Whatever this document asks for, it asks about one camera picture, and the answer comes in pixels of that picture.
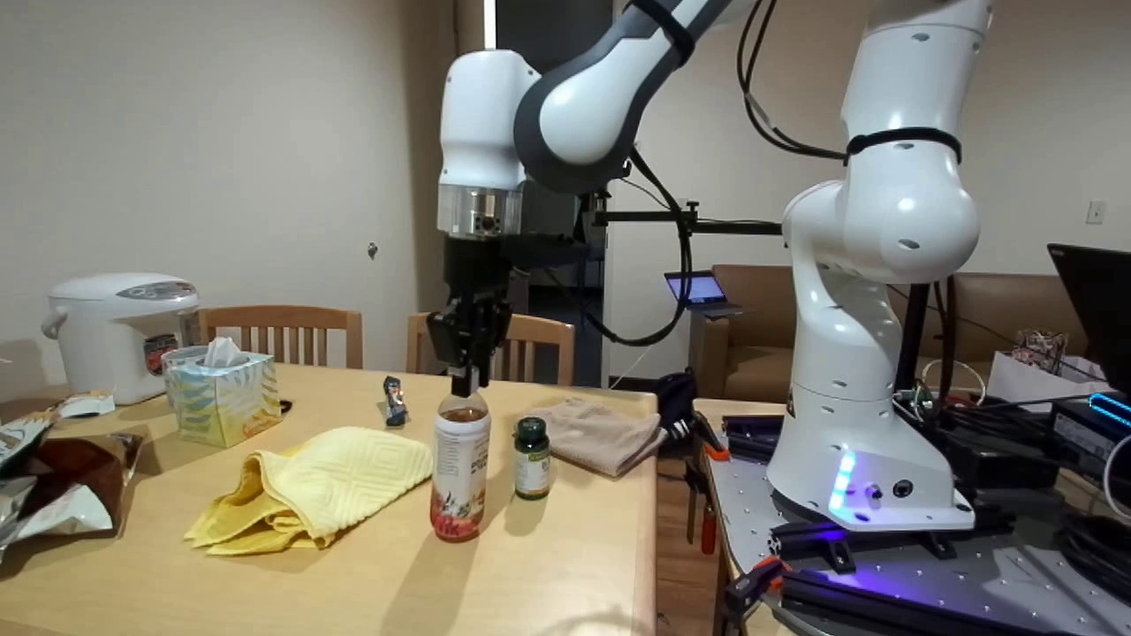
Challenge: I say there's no wooden chair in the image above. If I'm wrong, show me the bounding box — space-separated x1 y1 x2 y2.
402 307 579 387
191 305 366 370

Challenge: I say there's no patterned tissue box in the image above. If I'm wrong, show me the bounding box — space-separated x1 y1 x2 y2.
160 334 288 450

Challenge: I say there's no beige folded cloth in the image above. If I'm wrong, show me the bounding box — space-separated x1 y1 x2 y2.
534 391 673 481

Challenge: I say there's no black monitor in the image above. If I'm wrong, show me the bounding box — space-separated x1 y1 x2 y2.
1044 240 1131 403

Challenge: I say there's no brown sofa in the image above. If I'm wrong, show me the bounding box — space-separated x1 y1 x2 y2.
689 261 1095 403

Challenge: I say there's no black clamp orange handle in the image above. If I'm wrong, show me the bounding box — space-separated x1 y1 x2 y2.
654 367 736 559

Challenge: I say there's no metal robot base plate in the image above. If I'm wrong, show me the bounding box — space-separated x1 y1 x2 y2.
703 410 1131 636

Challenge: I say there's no small laptop blue screen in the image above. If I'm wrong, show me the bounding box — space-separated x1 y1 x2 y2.
662 267 743 318

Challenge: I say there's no black camera on boom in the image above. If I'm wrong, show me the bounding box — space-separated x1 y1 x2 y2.
576 189 792 254

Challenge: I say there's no black vertical pole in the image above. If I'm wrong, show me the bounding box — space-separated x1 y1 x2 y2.
895 275 966 395

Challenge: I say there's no brown snack bag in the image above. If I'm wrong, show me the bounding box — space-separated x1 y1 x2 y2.
0 426 153 559

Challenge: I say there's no tall tea bottle white cap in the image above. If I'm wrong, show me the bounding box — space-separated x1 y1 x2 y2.
429 385 495 543

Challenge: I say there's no small green-capped bottle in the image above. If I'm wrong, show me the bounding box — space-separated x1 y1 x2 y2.
514 412 555 501

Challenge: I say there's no silver snack bag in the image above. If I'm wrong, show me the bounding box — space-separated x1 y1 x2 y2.
0 407 55 477

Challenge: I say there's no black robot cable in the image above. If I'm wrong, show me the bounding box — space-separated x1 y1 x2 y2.
736 0 855 163

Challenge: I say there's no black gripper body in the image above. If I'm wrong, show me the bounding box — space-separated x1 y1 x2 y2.
442 233 516 318

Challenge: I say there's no white electric water pot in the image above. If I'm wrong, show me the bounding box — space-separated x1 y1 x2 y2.
40 273 204 407

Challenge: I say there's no blue-lit black computer box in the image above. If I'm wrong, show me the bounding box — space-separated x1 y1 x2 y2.
1045 387 1131 477

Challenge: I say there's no yellow cloth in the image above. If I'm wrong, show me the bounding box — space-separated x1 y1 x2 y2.
180 423 440 559

